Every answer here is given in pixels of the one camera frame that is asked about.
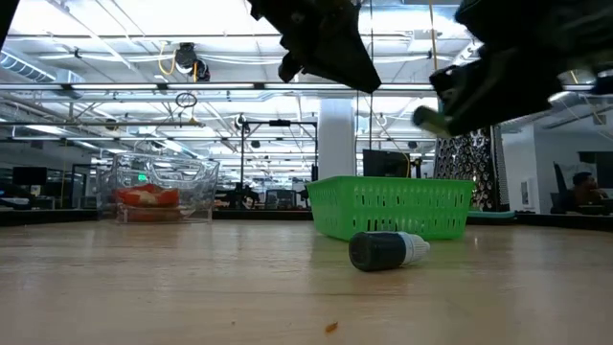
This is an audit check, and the metal grater green handle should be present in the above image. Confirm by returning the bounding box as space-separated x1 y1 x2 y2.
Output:
433 125 517 225

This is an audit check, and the black computer monitor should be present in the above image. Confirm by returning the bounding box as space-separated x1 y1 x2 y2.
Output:
362 149 414 179

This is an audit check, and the black ceiling cord reel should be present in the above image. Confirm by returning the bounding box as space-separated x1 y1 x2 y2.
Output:
173 41 212 83

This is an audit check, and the pink plastic bag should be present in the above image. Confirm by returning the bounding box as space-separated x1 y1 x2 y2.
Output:
113 183 181 209

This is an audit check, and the white round pillar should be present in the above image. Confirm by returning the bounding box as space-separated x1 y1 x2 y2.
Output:
317 98 357 181

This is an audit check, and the clear plastic bin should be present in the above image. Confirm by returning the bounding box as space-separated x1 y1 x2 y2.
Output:
95 152 221 225

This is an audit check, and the dark screen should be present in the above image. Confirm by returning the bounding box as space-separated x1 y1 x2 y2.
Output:
11 166 49 187

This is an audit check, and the green plastic basket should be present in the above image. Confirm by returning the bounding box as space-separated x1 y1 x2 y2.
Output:
305 175 475 242

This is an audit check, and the black hanging cable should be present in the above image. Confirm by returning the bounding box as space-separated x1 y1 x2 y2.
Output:
354 88 361 150
368 0 375 150

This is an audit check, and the black dropper bottle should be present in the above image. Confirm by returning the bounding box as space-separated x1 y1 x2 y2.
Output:
348 231 431 274

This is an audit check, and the red snack packet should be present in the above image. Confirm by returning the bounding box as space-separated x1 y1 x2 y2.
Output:
119 206 184 223

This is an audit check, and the person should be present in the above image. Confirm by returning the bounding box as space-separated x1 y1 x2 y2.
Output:
569 171 610 208

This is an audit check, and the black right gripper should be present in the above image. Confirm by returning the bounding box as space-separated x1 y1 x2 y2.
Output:
429 0 613 138

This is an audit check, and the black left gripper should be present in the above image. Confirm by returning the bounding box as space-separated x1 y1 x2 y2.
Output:
246 0 383 95

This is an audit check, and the black metal stand frame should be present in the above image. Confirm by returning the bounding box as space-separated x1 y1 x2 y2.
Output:
238 119 319 193

